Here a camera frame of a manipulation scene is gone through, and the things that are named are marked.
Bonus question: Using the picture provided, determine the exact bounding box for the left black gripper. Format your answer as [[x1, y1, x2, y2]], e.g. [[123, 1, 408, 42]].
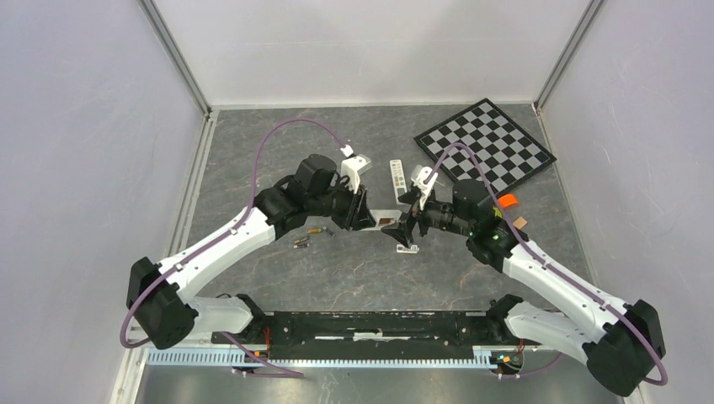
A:
[[307, 177, 376, 232]]

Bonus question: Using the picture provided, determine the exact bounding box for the small white remote with buttons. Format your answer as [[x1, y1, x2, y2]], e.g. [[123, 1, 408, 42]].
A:
[[389, 159, 408, 205]]

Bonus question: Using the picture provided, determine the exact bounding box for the black white checkerboard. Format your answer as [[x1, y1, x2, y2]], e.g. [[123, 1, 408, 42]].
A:
[[414, 98, 557, 196]]

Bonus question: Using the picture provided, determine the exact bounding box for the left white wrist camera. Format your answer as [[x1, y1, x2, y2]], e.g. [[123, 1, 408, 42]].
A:
[[339, 144, 372, 194]]

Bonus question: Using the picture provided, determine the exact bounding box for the white slotted cable duct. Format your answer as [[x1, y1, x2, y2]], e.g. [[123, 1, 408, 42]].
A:
[[146, 346, 514, 370]]

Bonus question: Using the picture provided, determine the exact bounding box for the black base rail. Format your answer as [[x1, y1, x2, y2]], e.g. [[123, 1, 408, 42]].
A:
[[234, 311, 522, 360]]

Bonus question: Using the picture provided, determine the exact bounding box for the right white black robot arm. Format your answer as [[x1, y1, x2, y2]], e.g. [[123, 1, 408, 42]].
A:
[[382, 180, 666, 397]]

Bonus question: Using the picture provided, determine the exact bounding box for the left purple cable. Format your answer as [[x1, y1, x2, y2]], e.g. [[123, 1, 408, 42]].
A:
[[121, 118, 349, 350]]

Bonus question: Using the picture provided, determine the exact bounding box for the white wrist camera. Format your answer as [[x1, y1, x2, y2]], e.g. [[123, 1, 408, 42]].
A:
[[411, 165, 438, 210], [339, 144, 372, 194]]

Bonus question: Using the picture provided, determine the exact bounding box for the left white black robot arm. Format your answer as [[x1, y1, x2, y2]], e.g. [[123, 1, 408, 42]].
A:
[[126, 154, 376, 349]]

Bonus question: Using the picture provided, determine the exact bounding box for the white battery cover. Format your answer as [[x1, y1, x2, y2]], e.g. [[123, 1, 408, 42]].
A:
[[396, 244, 419, 254]]

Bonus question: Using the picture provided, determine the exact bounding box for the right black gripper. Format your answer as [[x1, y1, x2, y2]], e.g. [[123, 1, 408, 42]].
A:
[[381, 188, 473, 249]]

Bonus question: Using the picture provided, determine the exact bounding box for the white remote control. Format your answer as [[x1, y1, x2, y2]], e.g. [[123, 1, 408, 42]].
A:
[[370, 210, 402, 231]]

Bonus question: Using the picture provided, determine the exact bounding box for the tan wooden block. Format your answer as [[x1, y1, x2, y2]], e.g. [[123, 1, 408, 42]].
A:
[[513, 216, 528, 230]]

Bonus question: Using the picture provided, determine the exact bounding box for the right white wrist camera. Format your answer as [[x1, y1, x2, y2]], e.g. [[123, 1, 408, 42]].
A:
[[411, 165, 438, 210]]

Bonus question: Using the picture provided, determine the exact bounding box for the orange curved block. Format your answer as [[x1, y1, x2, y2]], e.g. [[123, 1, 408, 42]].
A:
[[498, 194, 520, 210]]

